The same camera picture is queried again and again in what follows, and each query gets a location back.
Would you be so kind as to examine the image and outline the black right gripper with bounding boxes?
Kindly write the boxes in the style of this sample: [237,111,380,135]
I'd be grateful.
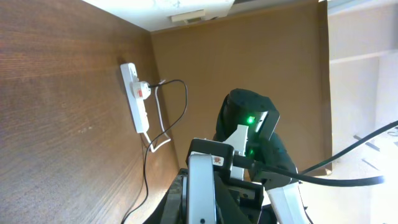
[217,180,277,224]

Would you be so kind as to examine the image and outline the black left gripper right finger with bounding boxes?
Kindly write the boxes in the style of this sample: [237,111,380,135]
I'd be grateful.
[214,175,251,224]

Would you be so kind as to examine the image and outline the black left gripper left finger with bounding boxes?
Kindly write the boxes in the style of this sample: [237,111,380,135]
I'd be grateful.
[144,175,187,224]

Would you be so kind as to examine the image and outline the blue Galaxy smartphone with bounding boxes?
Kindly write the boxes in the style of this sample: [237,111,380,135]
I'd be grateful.
[187,154,216,224]

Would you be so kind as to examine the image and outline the black charging cable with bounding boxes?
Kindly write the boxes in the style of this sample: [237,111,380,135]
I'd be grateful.
[120,79,188,224]

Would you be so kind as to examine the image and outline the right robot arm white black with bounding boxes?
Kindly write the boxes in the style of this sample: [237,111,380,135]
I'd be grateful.
[213,88,311,223]

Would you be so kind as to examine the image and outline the white charger plug adapter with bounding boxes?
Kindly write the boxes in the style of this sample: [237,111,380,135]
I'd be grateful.
[131,81,151,100]

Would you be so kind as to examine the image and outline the white power strip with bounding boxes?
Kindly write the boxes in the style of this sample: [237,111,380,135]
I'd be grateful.
[120,63,149,133]

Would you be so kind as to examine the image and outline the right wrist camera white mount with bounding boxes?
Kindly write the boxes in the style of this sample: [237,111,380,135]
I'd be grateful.
[186,124,249,180]

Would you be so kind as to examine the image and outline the white power strip cord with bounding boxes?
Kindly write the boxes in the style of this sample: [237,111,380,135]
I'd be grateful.
[142,79,172,153]

